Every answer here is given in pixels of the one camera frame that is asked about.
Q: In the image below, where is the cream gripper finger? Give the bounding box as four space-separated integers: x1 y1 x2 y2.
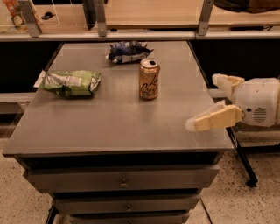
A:
212 73 245 100
185 101 242 131

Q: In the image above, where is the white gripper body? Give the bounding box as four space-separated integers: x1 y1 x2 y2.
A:
234 78 279 127

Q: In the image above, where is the orange La Croix can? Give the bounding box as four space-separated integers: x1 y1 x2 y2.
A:
139 58 160 100

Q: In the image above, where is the dark bag on shelf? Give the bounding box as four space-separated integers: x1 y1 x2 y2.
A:
214 0 280 14

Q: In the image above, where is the blue chip bag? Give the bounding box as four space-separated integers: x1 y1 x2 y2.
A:
106 41 153 64

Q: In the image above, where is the green chip bag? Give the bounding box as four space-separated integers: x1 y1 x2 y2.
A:
34 70 102 97

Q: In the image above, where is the black metal leg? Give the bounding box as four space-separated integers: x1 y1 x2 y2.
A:
227 128 258 188

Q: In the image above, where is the top drawer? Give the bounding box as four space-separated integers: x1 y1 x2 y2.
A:
24 164 220 193

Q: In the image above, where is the drawer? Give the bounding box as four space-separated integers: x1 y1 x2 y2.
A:
24 164 220 193
54 194 200 214
69 211 189 224

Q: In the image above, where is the grey drawer cabinet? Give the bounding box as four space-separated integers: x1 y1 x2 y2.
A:
1 40 235 224

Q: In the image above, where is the bottom drawer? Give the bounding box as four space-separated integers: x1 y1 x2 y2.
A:
69 211 189 224

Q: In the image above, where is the middle drawer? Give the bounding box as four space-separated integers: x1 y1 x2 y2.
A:
54 194 200 214

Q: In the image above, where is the small black object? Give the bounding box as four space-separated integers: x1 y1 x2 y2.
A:
41 11 55 20

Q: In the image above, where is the wooden shelf with brackets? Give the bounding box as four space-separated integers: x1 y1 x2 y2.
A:
0 0 280 42

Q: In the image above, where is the orange snack package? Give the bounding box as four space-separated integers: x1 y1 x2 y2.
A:
0 0 42 33

